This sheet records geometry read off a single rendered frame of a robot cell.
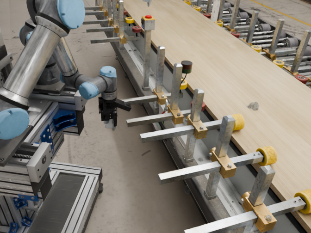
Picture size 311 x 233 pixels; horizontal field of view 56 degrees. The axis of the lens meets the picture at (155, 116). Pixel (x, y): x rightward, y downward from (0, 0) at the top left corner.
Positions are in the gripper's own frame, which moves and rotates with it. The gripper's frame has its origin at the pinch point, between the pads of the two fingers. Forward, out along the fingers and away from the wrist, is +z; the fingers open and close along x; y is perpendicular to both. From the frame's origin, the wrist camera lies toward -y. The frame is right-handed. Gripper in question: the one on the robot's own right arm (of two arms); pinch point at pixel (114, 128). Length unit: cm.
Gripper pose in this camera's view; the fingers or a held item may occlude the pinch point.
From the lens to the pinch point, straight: 156.1
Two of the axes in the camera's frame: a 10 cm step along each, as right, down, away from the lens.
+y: -9.4, 1.5, -2.9
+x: 3.3, 5.7, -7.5
